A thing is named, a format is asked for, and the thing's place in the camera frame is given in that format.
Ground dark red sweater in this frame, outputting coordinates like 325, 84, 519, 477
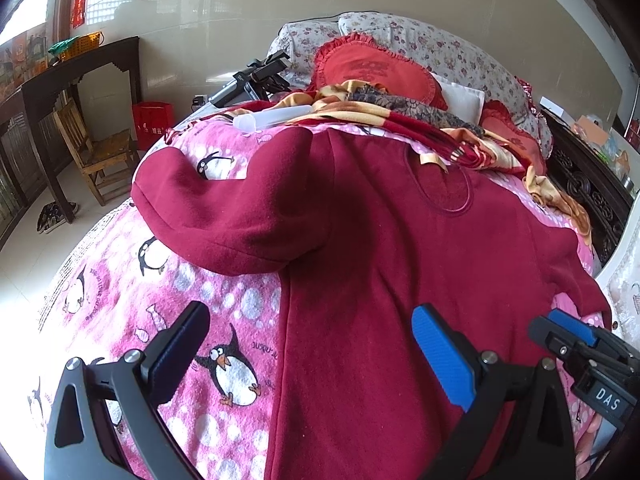
132, 127, 611, 479

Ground white floral chair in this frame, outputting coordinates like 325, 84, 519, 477
596, 197, 640, 348

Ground pink penguin blanket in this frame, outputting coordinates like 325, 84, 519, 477
37, 118, 612, 479

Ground dark carved headboard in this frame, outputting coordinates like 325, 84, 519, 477
542, 110, 634, 266

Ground shoes on floor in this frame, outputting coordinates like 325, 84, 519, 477
37, 202, 67, 234

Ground white pillow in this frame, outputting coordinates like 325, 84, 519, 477
433, 74, 485, 126

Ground wooden chair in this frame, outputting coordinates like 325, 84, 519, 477
53, 100, 140, 206

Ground dark wooden table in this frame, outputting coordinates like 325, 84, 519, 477
1, 36, 143, 223

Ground red bin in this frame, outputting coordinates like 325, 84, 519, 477
132, 101, 175, 151

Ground floral quilt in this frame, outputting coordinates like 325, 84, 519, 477
268, 11, 553, 158

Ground white plastic bottle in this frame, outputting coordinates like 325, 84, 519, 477
232, 105, 312, 133

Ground orange red patterned blanket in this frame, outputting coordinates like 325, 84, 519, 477
226, 80, 591, 244

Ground red heart-shaped pillow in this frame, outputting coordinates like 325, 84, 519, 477
308, 32, 448, 110

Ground yellow basket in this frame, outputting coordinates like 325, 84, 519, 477
48, 32, 104, 62

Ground black tripod device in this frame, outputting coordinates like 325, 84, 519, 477
191, 50, 291, 112

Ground red wall sign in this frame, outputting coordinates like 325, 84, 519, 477
70, 0, 87, 28

